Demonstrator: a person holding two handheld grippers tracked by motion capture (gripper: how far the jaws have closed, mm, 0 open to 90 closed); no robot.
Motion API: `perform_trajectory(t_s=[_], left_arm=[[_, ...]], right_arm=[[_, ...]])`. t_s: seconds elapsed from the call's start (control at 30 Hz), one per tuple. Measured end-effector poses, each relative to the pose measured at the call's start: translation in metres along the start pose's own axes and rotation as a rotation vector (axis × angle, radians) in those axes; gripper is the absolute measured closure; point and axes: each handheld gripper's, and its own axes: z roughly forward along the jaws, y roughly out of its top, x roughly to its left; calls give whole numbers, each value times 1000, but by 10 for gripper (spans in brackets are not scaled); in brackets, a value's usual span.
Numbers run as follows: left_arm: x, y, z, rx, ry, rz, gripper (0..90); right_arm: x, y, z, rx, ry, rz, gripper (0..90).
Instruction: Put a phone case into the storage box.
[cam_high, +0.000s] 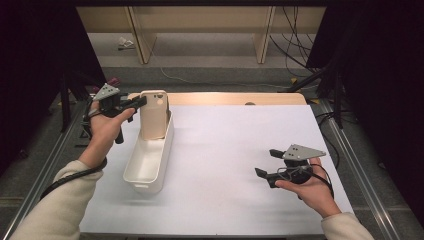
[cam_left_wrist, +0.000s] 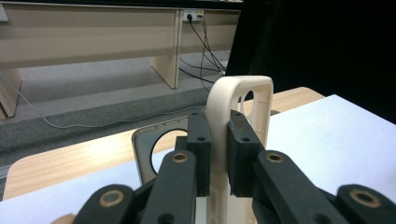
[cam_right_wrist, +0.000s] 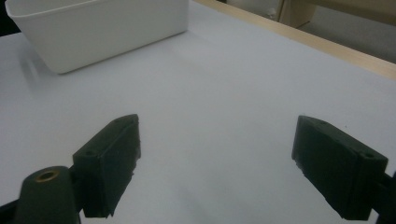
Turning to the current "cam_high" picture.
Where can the wooden table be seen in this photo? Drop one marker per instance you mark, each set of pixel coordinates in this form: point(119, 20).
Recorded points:
point(216, 99)

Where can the beige phone case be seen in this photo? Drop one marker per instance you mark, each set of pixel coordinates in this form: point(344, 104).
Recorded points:
point(153, 116)

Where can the white table cover sheet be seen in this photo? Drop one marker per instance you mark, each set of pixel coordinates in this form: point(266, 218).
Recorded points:
point(213, 200)

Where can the person's left hand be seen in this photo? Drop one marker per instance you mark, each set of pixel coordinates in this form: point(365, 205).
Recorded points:
point(101, 130)

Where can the pink packet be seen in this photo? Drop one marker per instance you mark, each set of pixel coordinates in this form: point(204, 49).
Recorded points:
point(115, 81)

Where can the wooden shelf unit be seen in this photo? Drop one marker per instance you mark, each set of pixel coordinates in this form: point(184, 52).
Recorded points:
point(200, 20)

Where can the person's right hand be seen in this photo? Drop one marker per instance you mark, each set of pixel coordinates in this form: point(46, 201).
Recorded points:
point(316, 195)

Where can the black metal stand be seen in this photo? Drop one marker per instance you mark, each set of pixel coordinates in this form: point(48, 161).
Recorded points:
point(65, 106)
point(338, 100)

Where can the crumpled white paper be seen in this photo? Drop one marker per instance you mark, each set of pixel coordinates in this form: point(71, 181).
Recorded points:
point(125, 42)

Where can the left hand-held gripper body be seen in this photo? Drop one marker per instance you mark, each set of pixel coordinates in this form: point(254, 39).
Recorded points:
point(111, 103)

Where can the aluminium floor rail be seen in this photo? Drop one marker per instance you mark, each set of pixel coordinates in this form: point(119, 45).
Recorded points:
point(33, 190)
point(363, 180)

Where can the black curtain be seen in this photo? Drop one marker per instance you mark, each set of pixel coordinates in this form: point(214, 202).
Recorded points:
point(386, 83)
point(33, 66)

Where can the white plastic storage bin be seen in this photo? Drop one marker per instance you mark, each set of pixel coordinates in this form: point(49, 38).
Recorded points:
point(146, 166)

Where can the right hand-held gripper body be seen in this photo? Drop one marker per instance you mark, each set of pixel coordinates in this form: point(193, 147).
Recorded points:
point(301, 152)

